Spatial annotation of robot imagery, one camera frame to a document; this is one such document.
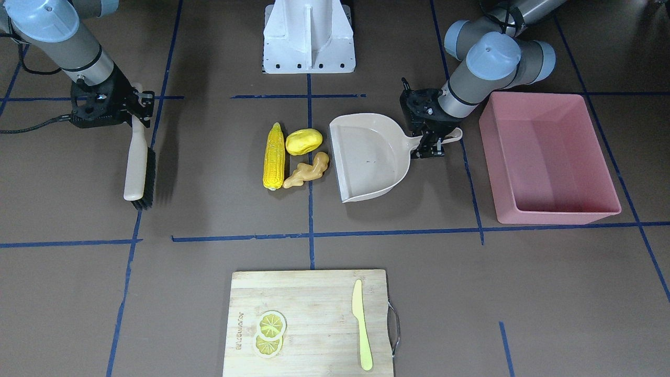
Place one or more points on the wooden cutting board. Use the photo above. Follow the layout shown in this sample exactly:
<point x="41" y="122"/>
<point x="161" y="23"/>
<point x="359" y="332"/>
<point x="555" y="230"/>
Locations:
<point x="321" y="337"/>

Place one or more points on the beige hand brush black bristles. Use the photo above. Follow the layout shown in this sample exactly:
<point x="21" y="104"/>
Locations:
<point x="141" y="168"/>

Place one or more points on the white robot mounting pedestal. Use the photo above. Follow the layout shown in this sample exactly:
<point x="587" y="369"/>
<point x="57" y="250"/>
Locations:
<point x="308" y="37"/>

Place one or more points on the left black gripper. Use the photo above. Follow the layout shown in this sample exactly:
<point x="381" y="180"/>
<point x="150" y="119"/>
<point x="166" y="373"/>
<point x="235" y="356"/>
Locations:
<point x="441" y="126"/>

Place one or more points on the yellow toy corn cob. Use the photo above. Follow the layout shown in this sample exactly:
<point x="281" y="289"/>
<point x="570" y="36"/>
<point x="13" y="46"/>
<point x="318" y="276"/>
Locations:
<point x="274" y="161"/>

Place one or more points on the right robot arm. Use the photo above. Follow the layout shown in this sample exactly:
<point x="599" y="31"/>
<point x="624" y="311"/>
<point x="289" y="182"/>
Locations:
<point x="58" y="29"/>

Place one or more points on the yellow plastic knife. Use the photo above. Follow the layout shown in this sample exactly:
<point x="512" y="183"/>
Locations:
<point x="365" y="353"/>

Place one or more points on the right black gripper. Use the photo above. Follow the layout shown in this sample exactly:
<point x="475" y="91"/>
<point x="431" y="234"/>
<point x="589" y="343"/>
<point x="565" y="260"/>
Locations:
<point x="122" y="88"/>

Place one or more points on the beige plastic dustpan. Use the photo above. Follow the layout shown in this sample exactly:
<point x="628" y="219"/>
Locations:
<point x="371" y="155"/>

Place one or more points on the upper lemon slice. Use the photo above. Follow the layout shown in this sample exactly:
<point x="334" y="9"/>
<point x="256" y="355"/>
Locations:
<point x="271" y="325"/>

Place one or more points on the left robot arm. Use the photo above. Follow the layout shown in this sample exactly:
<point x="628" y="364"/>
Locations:
<point x="491" y="58"/>

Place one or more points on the tan toy ginger root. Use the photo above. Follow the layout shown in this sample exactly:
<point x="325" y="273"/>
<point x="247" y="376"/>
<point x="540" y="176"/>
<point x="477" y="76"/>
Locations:
<point x="308" y="172"/>

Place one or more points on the pink plastic bin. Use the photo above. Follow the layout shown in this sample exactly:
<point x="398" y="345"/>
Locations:
<point x="544" y="160"/>

